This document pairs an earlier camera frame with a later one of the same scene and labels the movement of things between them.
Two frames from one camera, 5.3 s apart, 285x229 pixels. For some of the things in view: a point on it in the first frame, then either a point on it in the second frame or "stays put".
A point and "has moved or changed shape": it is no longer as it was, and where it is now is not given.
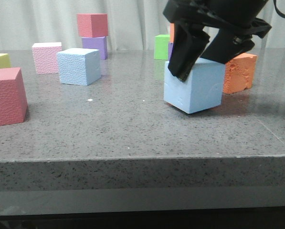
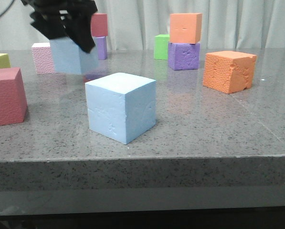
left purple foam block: x=99 y=43 stays put
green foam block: x=161 y=49 stays put
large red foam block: x=8 y=99 stays put
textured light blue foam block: x=79 y=66 has moved or changed shape
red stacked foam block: x=92 y=25 stays put
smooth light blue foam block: x=202 y=89 to x=121 y=106
